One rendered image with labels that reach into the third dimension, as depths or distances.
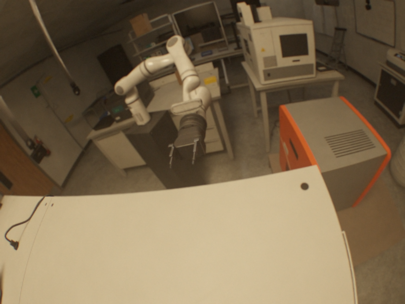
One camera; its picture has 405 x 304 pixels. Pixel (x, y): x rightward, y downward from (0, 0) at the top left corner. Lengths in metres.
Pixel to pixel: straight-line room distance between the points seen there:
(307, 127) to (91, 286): 0.72
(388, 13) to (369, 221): 3.59
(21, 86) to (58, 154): 1.86
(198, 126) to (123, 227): 0.33
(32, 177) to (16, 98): 1.71
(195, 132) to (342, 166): 0.47
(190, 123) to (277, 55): 1.20
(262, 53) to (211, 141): 1.07
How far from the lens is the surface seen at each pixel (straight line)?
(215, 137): 1.87
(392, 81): 3.25
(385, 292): 2.00
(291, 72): 1.60
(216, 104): 1.62
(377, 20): 4.25
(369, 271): 1.86
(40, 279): 0.29
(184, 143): 0.40
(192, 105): 0.46
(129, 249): 0.16
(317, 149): 0.62
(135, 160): 2.39
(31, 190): 4.11
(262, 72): 1.52
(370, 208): 1.11
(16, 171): 4.05
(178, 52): 0.76
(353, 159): 0.64
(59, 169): 4.41
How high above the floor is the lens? 1.56
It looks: 41 degrees down
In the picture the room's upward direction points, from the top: 24 degrees counter-clockwise
